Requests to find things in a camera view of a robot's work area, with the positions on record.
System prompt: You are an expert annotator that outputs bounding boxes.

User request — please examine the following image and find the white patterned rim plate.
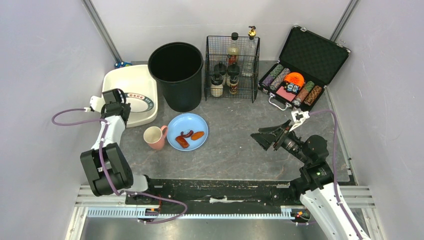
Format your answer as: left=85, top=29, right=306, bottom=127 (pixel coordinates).
left=125, top=92, right=155, bottom=113

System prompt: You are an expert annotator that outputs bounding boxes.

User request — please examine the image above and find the small dark spice jar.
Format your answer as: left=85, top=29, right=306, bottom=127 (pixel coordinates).
left=229, top=75, right=239, bottom=95

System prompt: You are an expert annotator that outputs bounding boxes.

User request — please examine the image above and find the spice jar black lid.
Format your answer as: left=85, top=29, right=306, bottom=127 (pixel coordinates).
left=226, top=62, right=240, bottom=78
left=210, top=73, right=224, bottom=97
left=213, top=61, right=227, bottom=77

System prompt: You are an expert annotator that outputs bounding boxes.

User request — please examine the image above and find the clear bottle gold pump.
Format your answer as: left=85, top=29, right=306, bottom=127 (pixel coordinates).
left=242, top=25, right=257, bottom=77

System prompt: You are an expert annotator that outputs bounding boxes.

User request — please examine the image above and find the sauce bottle red label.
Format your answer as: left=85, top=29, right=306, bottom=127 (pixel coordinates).
left=227, top=32, right=240, bottom=66

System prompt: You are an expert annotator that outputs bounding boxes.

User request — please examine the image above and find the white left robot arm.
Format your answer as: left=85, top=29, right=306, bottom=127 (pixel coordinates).
left=80, top=88, right=149, bottom=197

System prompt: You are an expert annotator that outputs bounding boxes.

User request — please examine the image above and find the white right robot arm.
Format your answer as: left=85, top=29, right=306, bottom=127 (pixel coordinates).
left=250, top=120, right=370, bottom=240

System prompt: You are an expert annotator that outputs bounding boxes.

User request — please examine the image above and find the pink card deck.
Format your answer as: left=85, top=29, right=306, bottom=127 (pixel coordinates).
left=276, top=86, right=296, bottom=102

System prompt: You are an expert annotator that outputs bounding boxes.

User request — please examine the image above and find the white rectangular basin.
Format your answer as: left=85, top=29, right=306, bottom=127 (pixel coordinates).
left=102, top=64, right=158, bottom=128

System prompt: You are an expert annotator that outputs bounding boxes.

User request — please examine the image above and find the blue dice box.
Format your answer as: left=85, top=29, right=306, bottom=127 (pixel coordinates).
left=286, top=83, right=300, bottom=94

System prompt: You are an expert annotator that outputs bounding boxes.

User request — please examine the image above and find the blue toy car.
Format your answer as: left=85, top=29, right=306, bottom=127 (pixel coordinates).
left=114, top=61, right=132, bottom=69

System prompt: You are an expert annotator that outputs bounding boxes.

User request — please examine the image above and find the brown poker chip roll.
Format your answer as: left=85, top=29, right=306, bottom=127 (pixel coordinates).
left=303, top=85, right=323, bottom=106

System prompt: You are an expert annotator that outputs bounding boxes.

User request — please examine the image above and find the green brown chip roll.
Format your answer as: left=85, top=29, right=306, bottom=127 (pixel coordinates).
left=292, top=81, right=315, bottom=106

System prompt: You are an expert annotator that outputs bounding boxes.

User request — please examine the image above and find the green poker chip roll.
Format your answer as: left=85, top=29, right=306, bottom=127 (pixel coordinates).
left=260, top=64, right=284, bottom=87

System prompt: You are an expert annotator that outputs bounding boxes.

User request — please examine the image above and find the orange round toy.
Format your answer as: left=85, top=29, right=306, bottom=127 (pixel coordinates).
left=284, top=72, right=305, bottom=87

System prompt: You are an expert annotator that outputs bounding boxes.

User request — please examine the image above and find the pink poker chip roll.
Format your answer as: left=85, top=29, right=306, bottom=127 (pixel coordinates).
left=269, top=68, right=291, bottom=91

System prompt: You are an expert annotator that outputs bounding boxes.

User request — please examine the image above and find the blue plate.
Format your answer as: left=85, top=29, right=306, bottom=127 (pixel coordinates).
left=167, top=113, right=209, bottom=152

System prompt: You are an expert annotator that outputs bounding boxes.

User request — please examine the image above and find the black poker chip case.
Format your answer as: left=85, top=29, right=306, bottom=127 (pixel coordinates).
left=257, top=25, right=351, bottom=111

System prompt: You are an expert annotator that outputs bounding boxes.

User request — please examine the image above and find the orange nugget toy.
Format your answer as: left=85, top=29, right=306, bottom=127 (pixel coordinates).
left=190, top=131, right=205, bottom=141

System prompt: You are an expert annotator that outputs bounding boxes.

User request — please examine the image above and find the black trash bin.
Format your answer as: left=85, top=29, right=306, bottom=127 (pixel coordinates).
left=147, top=42, right=204, bottom=113

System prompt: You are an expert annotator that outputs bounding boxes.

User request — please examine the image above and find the red-brown meat roll toy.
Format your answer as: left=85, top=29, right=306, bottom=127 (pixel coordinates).
left=175, top=135, right=190, bottom=149

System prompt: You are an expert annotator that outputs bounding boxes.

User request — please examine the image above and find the brown octopus tentacle toy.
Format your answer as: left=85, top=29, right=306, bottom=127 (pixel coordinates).
left=180, top=130, right=194, bottom=138

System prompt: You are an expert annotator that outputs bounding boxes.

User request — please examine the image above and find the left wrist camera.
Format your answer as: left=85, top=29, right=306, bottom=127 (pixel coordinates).
left=89, top=95, right=105, bottom=113

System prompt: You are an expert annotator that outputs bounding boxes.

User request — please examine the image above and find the pink handled cream mug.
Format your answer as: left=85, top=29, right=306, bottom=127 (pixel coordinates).
left=143, top=125, right=168, bottom=151

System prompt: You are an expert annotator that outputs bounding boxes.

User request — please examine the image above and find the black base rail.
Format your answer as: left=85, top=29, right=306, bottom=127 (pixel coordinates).
left=125, top=178, right=304, bottom=216

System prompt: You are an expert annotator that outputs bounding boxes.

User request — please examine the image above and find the black wire basket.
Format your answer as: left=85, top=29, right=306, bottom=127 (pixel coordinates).
left=203, top=35, right=261, bottom=103

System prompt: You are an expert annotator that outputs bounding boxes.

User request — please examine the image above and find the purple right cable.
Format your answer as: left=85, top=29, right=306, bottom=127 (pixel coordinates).
left=308, top=109, right=365, bottom=240

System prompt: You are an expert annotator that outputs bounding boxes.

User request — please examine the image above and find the purple cable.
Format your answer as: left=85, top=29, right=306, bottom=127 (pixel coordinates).
left=308, top=109, right=365, bottom=240
left=51, top=108, right=188, bottom=225

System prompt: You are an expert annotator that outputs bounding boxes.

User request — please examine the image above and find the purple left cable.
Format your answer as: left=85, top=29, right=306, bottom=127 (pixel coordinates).
left=51, top=108, right=188, bottom=225

